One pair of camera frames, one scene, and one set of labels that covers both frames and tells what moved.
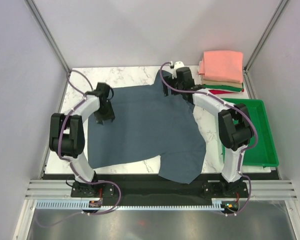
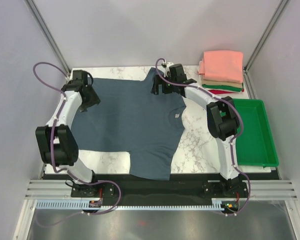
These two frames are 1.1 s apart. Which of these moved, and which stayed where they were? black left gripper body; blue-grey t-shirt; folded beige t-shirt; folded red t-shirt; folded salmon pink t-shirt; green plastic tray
Moved: blue-grey t-shirt; black left gripper body
Stayed: folded beige t-shirt; folded red t-shirt; folded salmon pink t-shirt; green plastic tray
